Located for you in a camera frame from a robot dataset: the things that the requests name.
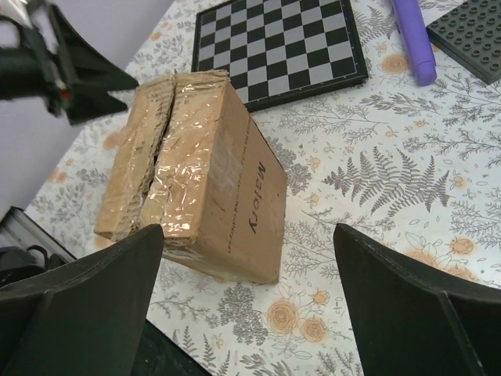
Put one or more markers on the dark grey studded plate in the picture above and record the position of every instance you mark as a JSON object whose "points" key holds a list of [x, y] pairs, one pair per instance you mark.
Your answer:
{"points": [[470, 35]]}

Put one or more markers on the purple cylindrical handle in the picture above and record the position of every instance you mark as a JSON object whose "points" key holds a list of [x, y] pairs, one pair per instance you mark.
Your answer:
{"points": [[416, 41]]}

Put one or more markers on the black white checkerboard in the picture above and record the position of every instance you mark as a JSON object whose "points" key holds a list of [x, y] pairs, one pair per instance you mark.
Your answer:
{"points": [[279, 51]]}

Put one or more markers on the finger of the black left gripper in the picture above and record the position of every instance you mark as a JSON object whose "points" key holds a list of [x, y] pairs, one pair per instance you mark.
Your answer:
{"points": [[81, 79]]}

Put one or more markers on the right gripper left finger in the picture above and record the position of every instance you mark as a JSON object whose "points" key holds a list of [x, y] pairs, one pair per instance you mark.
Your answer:
{"points": [[83, 318]]}

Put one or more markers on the brown taped cardboard box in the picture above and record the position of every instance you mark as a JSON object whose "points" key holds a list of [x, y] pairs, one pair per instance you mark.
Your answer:
{"points": [[193, 161]]}

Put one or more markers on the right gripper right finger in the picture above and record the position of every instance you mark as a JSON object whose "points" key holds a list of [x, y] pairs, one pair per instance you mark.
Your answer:
{"points": [[412, 319]]}

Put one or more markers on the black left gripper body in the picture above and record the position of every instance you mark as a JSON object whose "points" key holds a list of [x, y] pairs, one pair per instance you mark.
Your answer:
{"points": [[28, 70]]}

